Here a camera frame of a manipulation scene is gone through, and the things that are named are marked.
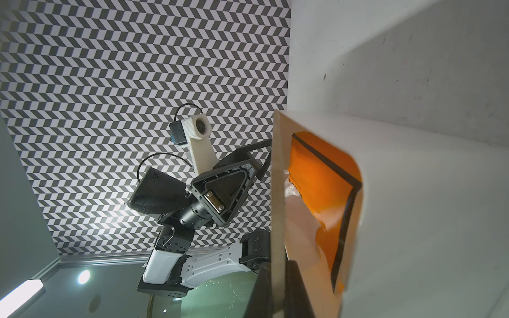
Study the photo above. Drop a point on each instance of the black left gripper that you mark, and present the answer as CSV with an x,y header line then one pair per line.
x,y
224,189

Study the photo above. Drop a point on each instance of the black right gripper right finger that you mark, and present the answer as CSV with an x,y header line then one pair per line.
x,y
296,301

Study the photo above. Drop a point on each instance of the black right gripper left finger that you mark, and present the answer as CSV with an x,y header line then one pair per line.
x,y
260,304

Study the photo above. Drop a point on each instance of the orange tissue pack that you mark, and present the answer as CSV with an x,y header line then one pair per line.
x,y
321,189

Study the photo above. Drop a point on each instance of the yellow wooden lid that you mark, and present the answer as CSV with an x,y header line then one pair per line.
x,y
280,158

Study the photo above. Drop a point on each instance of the white plastic box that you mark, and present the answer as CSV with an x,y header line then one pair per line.
x,y
428,235

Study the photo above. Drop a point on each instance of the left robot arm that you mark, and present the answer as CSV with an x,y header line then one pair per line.
x,y
171,271

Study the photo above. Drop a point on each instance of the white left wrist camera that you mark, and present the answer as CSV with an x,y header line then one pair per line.
x,y
193,133

